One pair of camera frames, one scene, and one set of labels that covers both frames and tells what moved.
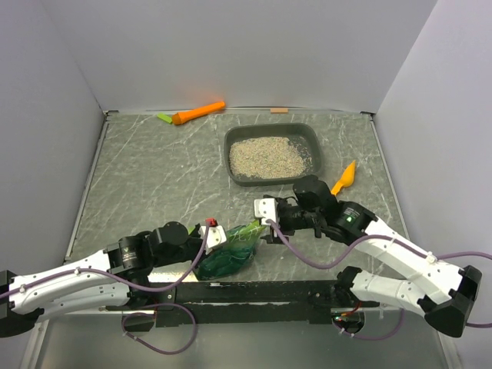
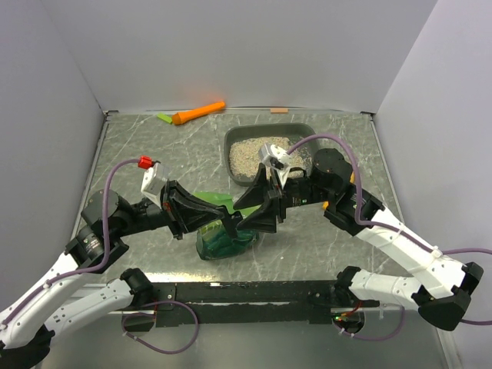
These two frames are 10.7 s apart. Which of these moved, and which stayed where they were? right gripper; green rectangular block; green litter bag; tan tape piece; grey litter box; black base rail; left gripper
Moved: left gripper; green litter bag; right gripper
Stayed: black base rail; tan tape piece; green rectangular block; grey litter box
